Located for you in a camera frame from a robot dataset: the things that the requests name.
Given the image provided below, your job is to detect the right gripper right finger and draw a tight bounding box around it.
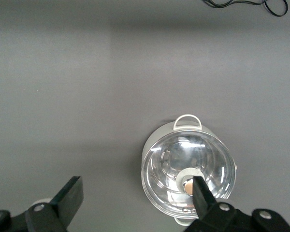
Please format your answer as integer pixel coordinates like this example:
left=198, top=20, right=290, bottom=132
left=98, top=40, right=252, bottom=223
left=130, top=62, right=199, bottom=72
left=183, top=176, right=290, bottom=232

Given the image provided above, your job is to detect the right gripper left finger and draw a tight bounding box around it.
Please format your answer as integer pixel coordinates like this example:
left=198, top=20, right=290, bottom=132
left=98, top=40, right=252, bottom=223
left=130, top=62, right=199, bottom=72
left=0, top=176, right=84, bottom=232

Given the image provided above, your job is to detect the glass stockpot lid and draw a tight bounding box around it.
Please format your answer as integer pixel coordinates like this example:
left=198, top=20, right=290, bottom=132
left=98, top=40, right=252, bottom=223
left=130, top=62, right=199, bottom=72
left=141, top=129, right=236, bottom=217

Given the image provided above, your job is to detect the grey-green stockpot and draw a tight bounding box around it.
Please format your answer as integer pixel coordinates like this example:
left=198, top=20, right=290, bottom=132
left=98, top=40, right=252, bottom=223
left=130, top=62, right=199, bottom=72
left=141, top=114, right=237, bottom=228

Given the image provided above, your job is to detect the thin black loose cable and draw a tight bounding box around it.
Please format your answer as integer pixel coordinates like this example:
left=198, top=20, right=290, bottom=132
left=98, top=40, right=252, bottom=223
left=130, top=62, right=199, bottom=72
left=203, top=0, right=289, bottom=17

